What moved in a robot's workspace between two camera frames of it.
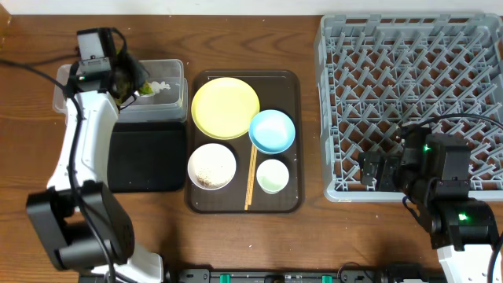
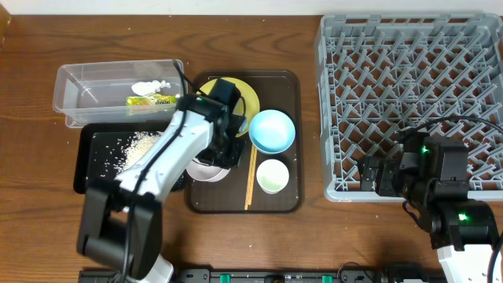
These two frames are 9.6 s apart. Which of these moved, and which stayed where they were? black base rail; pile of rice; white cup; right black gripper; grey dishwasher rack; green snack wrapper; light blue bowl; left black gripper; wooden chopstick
Moved: green snack wrapper; left black gripper; pile of rice
Stayed: light blue bowl; black base rail; right black gripper; white cup; wooden chopstick; grey dishwasher rack
